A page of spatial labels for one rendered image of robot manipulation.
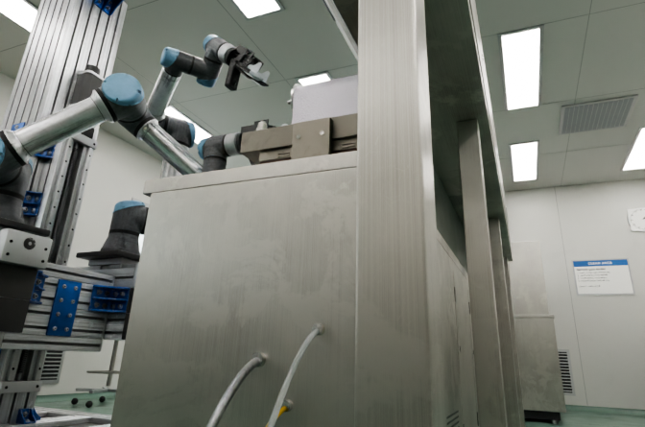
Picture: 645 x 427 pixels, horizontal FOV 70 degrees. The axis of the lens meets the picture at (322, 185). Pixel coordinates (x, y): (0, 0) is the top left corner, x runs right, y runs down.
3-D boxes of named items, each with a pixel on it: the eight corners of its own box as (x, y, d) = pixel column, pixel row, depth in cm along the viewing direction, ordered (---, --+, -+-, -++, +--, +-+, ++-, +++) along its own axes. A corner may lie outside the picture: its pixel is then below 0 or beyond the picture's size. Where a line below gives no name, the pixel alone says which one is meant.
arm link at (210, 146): (208, 166, 157) (211, 144, 160) (235, 162, 153) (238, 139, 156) (193, 157, 150) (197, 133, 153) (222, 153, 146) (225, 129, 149)
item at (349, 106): (290, 162, 140) (293, 108, 146) (364, 152, 131) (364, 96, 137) (289, 161, 139) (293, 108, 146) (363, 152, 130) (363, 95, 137)
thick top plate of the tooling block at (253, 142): (269, 174, 136) (271, 155, 138) (402, 156, 121) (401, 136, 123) (239, 153, 122) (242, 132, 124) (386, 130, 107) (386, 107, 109)
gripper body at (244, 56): (255, 53, 164) (235, 40, 170) (240, 71, 164) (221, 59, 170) (265, 64, 171) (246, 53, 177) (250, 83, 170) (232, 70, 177)
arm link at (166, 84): (133, 118, 206) (167, 37, 173) (158, 125, 211) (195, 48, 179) (131, 137, 199) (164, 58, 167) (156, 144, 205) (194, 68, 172)
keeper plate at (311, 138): (294, 166, 114) (297, 127, 118) (331, 160, 110) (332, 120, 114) (289, 162, 112) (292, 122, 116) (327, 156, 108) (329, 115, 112)
